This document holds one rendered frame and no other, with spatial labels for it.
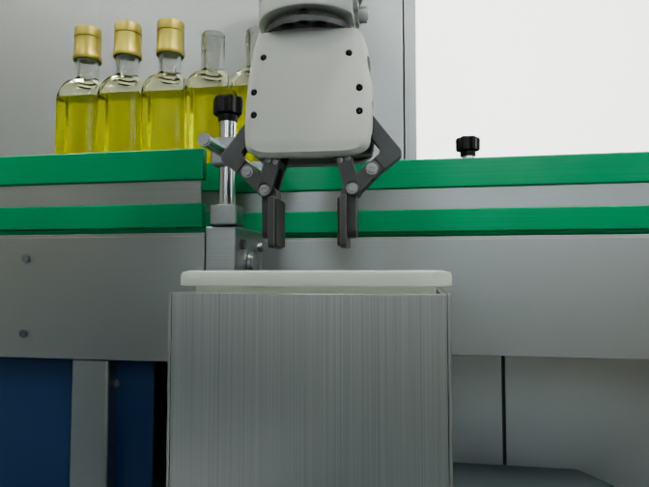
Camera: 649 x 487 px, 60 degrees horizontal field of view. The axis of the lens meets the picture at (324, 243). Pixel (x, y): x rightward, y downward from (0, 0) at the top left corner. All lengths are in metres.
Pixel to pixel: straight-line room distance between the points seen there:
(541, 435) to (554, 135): 0.40
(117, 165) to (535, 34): 0.57
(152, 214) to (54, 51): 0.53
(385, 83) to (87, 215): 0.44
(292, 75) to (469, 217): 0.27
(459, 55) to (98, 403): 0.63
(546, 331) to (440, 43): 0.43
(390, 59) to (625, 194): 0.37
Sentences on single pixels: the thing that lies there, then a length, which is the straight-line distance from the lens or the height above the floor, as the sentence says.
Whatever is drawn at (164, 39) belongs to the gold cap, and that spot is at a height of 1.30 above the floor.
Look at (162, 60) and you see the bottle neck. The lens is 0.77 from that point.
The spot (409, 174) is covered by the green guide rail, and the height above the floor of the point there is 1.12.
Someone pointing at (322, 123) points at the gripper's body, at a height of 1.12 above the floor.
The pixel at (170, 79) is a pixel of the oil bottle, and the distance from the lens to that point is 0.74.
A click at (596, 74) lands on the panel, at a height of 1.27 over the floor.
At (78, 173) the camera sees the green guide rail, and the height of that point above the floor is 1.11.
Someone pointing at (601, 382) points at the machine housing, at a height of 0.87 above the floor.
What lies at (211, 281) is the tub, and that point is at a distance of 0.35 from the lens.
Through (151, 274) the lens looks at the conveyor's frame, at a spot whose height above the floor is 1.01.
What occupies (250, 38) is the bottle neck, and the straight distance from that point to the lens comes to 0.74.
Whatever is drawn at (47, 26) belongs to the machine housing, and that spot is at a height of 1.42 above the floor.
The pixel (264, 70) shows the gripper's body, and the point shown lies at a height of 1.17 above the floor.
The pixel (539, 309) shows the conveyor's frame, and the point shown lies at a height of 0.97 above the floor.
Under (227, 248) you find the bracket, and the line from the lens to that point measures 0.54.
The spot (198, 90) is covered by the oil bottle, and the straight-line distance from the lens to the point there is 0.72.
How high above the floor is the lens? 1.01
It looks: 3 degrees up
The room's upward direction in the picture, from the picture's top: straight up
